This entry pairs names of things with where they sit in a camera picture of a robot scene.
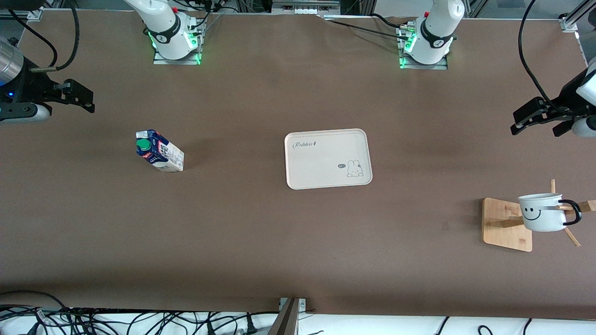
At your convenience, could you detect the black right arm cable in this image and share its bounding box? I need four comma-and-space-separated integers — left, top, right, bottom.
0, 0, 81, 73

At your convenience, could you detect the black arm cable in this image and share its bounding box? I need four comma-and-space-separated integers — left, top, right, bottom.
518, 0, 567, 115
0, 0, 81, 73

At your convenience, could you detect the aluminium camera mount profile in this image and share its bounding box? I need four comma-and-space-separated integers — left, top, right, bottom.
268, 297, 308, 335

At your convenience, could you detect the cream rabbit print tray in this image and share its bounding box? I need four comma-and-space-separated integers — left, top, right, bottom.
284, 128, 373, 190

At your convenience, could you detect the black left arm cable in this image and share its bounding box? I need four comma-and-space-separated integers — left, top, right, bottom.
518, 0, 567, 115

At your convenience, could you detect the wooden mug stand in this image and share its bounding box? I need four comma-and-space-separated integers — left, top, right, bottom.
482, 179, 596, 253

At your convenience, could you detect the black base cable bundle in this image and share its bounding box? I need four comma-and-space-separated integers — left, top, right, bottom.
185, 0, 225, 37

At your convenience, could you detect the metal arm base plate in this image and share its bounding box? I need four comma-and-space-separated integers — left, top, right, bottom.
153, 19, 203, 66
398, 26, 449, 71

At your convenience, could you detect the grey metal power strip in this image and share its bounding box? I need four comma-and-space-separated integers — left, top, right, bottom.
271, 0, 341, 14

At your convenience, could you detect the blue white milk carton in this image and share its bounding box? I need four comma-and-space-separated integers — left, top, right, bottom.
135, 129, 185, 173

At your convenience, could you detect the white smiley cup black handle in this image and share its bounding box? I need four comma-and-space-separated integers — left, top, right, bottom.
518, 193, 582, 233

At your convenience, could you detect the black table cable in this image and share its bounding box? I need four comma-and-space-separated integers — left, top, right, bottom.
324, 19, 411, 40
370, 13, 406, 29

